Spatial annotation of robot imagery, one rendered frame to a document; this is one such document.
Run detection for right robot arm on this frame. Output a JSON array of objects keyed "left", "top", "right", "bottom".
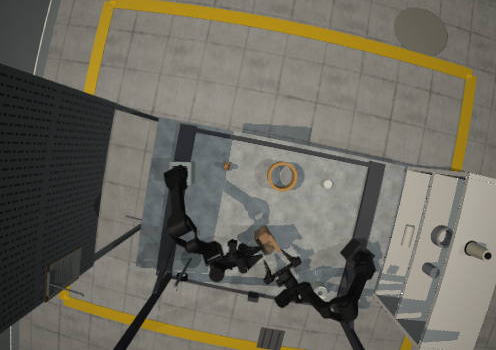
[{"left": 275, "top": 249, "right": 376, "bottom": 322}]

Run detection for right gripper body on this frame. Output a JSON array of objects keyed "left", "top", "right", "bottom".
[{"left": 263, "top": 256, "right": 301, "bottom": 287}]

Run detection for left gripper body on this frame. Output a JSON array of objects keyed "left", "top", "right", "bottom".
[{"left": 224, "top": 243, "right": 248, "bottom": 274}]

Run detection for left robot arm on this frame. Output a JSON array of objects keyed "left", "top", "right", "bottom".
[{"left": 164, "top": 164, "right": 238, "bottom": 282}]

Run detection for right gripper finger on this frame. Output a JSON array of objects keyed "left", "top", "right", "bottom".
[
  {"left": 263, "top": 260, "right": 271, "bottom": 278},
  {"left": 281, "top": 249, "right": 296, "bottom": 262}
]

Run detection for brown cardboard box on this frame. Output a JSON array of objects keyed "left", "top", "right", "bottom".
[{"left": 254, "top": 225, "right": 281, "bottom": 256}]

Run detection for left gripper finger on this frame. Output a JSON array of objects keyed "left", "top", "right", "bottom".
[
  {"left": 243, "top": 254, "right": 263, "bottom": 270},
  {"left": 244, "top": 244, "right": 262, "bottom": 256}
]

